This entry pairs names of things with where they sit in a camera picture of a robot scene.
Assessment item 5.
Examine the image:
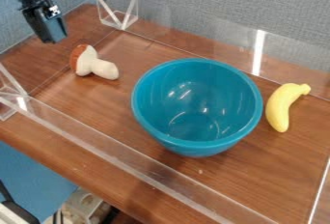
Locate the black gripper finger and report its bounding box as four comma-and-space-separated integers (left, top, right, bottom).
23, 5, 67, 43

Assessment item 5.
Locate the white brown-capped toy mushroom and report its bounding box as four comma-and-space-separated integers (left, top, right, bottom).
69, 44, 119, 80

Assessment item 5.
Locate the blue plastic bowl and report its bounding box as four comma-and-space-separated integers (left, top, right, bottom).
131, 58, 263, 157

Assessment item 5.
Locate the clear acrylic front barrier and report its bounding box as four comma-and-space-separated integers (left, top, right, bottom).
0, 97, 276, 224

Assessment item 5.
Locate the clear acrylic barrier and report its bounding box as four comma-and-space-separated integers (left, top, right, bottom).
93, 0, 330, 101
0, 97, 276, 224

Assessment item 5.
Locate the clear acrylic back barrier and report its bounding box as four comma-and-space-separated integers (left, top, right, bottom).
93, 0, 330, 101

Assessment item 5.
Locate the white grey object under table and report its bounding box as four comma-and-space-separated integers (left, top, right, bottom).
51, 188, 111, 224

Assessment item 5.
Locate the yellow toy banana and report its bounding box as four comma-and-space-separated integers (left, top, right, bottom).
266, 83, 311, 132

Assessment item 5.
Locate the clear acrylic triangular bracket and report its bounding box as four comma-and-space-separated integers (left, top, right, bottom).
95, 0, 139, 31

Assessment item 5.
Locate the clear acrylic left bracket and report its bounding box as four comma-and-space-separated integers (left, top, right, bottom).
0, 63, 29, 121

